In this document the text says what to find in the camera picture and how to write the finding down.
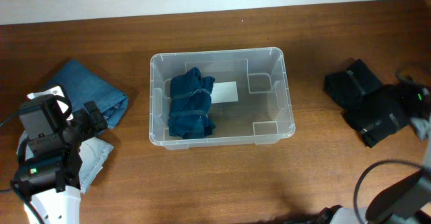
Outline large black taped garment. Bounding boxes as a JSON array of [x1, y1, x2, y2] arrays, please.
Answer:
[[343, 85, 409, 148]]

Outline small black taped garment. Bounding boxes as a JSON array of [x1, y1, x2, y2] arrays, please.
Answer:
[[324, 59, 383, 110]]

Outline teal taped garment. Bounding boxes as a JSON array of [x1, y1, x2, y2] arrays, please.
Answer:
[[168, 67, 216, 139]]

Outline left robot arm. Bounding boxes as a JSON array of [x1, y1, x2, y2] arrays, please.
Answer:
[[10, 95, 107, 223]]

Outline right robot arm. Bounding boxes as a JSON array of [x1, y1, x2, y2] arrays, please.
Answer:
[[325, 83, 430, 223]]

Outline light blue folded jeans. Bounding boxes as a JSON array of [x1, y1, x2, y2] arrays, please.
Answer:
[[16, 129, 114, 194]]

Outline dark blue folded jeans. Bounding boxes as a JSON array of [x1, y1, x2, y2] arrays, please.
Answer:
[[44, 59, 129, 128]]

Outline white label in bin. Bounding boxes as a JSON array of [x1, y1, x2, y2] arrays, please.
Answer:
[[211, 81, 238, 104]]

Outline clear plastic storage bin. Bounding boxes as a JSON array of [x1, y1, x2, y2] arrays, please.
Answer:
[[149, 47, 296, 150]]

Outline right black cable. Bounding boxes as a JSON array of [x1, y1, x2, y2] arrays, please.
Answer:
[[352, 159, 425, 224]]

